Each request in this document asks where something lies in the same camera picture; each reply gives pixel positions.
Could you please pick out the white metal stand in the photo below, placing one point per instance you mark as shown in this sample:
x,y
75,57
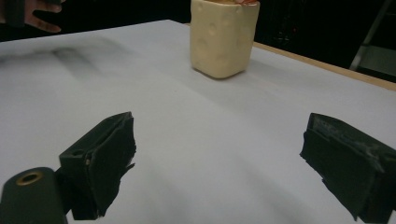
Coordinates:
x,y
373,56

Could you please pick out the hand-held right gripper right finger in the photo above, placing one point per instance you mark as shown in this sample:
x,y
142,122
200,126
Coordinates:
x,y
348,165

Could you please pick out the cream square cup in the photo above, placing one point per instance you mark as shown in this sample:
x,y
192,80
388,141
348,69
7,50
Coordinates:
x,y
222,40

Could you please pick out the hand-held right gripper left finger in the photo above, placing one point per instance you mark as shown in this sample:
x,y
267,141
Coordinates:
x,y
102,161

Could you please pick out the white table sheet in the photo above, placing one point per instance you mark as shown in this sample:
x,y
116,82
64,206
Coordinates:
x,y
202,124

